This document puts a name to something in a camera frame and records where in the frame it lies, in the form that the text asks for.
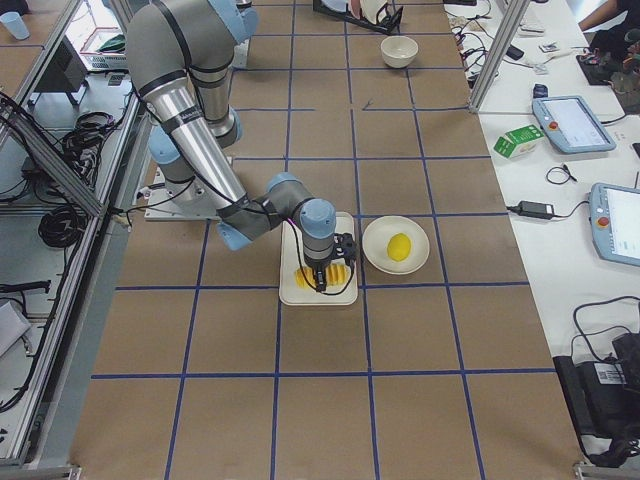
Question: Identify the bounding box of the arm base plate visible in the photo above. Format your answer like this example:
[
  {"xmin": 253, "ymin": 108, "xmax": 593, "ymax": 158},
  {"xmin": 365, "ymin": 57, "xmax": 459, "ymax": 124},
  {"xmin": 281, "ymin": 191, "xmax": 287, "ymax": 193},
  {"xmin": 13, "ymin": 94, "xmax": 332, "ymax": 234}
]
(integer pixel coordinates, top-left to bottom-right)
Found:
[{"xmin": 144, "ymin": 157, "xmax": 219, "ymax": 221}]

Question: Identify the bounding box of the cream bowl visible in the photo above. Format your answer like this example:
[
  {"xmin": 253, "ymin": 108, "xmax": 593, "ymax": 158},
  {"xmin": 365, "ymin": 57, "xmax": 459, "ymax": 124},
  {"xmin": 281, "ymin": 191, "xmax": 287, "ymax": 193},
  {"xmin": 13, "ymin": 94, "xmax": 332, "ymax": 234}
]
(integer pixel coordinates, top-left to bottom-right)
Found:
[{"xmin": 380, "ymin": 36, "xmax": 419, "ymax": 69}]

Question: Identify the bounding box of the teach pendant tablet far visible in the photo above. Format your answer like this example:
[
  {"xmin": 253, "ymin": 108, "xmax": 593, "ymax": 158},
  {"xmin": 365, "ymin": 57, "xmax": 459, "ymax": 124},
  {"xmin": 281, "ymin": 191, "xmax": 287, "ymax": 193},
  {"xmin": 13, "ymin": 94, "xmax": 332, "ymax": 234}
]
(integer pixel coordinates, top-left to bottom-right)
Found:
[{"xmin": 531, "ymin": 96, "xmax": 616, "ymax": 154}]

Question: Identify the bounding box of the white rectangular tray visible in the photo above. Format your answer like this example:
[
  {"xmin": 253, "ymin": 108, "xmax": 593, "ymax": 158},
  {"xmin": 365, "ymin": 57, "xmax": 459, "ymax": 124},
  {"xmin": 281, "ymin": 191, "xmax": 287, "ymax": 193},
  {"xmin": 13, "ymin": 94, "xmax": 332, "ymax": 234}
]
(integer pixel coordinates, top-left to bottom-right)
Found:
[{"xmin": 278, "ymin": 211, "xmax": 360, "ymax": 307}]

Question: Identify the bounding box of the cream round plate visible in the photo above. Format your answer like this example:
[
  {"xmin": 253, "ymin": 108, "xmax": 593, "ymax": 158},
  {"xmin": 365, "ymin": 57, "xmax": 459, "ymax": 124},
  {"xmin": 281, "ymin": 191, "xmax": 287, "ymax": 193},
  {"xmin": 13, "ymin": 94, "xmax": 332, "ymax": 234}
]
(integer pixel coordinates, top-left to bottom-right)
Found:
[{"xmin": 362, "ymin": 216, "xmax": 430, "ymax": 275}]

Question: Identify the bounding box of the black plate rack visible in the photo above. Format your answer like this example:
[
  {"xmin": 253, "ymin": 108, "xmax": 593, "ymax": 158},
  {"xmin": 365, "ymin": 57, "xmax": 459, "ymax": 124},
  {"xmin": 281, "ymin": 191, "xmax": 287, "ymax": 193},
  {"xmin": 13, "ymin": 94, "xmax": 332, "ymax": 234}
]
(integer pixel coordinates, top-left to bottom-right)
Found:
[{"xmin": 312, "ymin": 0, "xmax": 403, "ymax": 35}]

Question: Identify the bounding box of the yellow lemon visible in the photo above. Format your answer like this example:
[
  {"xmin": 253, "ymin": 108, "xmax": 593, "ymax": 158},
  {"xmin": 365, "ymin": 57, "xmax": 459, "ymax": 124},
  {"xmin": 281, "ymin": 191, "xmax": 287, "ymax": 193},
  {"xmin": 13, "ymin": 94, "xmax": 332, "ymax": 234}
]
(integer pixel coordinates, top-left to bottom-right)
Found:
[{"xmin": 386, "ymin": 233, "xmax": 412, "ymax": 262}]

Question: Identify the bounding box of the green white carton box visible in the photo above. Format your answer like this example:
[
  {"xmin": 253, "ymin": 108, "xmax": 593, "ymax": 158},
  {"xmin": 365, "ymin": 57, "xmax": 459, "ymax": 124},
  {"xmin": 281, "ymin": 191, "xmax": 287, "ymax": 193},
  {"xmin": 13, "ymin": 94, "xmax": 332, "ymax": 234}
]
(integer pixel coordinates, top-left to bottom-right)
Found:
[{"xmin": 493, "ymin": 124, "xmax": 544, "ymax": 159}]

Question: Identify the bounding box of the blue plate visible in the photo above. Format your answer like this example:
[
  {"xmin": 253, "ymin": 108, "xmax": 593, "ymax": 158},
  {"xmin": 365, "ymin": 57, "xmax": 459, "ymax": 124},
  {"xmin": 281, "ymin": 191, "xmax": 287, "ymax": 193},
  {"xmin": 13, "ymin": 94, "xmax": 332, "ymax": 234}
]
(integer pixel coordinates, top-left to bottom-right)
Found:
[{"xmin": 321, "ymin": 0, "xmax": 347, "ymax": 13}]

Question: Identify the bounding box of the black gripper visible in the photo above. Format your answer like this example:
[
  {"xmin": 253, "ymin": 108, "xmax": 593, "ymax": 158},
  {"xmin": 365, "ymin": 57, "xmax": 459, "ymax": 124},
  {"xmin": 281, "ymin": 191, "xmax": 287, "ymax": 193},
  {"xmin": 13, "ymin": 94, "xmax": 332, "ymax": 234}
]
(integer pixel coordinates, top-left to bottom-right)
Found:
[{"xmin": 303, "ymin": 232, "xmax": 357, "ymax": 292}]

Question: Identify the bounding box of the aluminium frame post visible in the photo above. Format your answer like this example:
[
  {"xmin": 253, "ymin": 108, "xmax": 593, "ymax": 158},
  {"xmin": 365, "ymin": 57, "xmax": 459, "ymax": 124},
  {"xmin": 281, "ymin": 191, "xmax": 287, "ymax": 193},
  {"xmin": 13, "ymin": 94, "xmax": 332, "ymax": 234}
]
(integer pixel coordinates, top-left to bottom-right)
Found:
[{"xmin": 469, "ymin": 0, "xmax": 529, "ymax": 113}]

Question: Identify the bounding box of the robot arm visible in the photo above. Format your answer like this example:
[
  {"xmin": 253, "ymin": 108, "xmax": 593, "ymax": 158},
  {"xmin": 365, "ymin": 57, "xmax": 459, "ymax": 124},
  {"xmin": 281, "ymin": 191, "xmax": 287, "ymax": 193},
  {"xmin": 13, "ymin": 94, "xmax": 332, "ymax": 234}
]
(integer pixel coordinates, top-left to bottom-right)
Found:
[{"xmin": 125, "ymin": 1, "xmax": 356, "ymax": 294}]

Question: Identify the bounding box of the black power adapter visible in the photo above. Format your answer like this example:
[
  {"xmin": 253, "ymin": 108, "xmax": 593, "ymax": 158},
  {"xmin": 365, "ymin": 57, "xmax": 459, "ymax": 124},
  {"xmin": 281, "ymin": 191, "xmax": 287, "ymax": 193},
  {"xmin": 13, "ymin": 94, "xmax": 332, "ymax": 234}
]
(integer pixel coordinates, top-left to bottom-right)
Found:
[{"xmin": 517, "ymin": 201, "xmax": 555, "ymax": 220}]

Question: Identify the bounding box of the teach pendant tablet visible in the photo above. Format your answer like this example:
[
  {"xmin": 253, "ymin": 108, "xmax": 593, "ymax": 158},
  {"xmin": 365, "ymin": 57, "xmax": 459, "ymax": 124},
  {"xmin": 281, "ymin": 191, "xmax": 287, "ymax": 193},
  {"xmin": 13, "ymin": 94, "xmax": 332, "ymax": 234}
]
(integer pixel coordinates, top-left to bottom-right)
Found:
[
  {"xmin": 531, "ymin": 96, "xmax": 616, "ymax": 154},
  {"xmin": 588, "ymin": 183, "xmax": 639, "ymax": 266}
]

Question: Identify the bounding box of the cream plate in rack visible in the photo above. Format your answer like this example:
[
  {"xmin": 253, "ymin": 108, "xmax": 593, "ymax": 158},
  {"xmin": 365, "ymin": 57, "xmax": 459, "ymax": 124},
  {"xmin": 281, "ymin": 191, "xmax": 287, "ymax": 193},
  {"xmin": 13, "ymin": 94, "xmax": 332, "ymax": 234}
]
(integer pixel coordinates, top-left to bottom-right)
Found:
[{"xmin": 360, "ymin": 0, "xmax": 388, "ymax": 25}]

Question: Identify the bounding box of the teach pendant tablet near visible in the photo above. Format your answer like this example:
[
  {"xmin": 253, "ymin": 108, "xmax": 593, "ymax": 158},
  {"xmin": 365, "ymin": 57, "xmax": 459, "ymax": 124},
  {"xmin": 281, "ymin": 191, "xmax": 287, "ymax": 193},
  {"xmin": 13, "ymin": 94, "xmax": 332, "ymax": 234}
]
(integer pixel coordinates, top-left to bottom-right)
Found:
[{"xmin": 588, "ymin": 183, "xmax": 639, "ymax": 266}]

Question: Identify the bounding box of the pink plate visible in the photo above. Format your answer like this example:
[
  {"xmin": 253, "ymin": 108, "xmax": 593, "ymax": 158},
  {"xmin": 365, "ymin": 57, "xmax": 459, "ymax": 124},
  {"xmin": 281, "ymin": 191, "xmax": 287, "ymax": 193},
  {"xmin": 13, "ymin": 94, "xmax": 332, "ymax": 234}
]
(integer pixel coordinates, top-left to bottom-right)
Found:
[{"xmin": 346, "ymin": 0, "xmax": 362, "ymax": 19}]

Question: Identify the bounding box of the blue plastic cup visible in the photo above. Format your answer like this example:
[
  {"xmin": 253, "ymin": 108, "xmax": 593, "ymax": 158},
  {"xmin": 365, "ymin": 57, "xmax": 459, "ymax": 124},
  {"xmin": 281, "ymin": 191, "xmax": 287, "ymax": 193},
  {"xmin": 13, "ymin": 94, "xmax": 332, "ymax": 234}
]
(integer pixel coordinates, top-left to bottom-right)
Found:
[{"xmin": 0, "ymin": 11, "xmax": 30, "ymax": 40}]

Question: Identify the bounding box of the ridged yellow bread roll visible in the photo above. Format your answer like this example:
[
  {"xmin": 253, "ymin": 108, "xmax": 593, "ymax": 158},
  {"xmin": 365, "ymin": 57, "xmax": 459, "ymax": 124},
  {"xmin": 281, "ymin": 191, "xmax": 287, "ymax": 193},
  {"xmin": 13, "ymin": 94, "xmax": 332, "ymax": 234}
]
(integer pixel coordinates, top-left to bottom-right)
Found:
[{"xmin": 294, "ymin": 263, "xmax": 351, "ymax": 290}]

